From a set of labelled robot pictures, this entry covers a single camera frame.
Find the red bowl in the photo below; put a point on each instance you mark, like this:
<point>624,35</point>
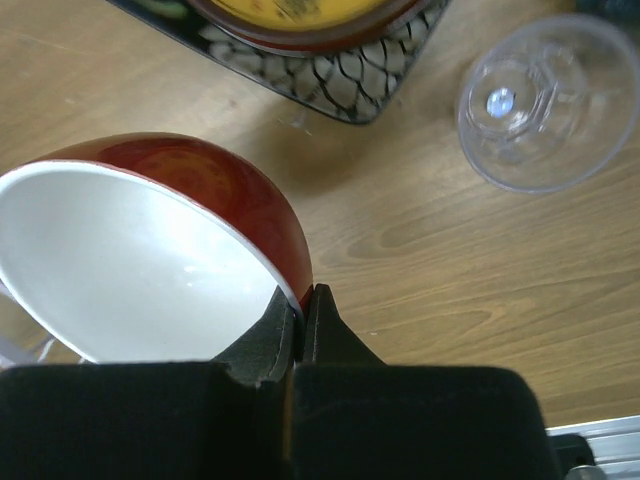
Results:
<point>149,247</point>

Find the amber glass plate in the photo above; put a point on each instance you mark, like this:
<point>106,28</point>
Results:
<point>299,15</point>

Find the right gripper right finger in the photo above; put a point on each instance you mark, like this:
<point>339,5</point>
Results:
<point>355,417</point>

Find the clear glass cup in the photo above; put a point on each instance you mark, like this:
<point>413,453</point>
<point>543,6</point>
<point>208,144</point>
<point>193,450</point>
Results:
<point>550,105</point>

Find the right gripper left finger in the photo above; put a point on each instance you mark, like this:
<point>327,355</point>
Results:
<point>215,419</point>

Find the red floral oval plate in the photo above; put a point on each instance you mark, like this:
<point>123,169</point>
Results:
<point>326,41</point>

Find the black floral square plate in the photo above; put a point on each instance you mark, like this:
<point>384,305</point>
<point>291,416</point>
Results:
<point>352,86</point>

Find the aluminium frame rail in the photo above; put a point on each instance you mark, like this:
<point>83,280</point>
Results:
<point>614,444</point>

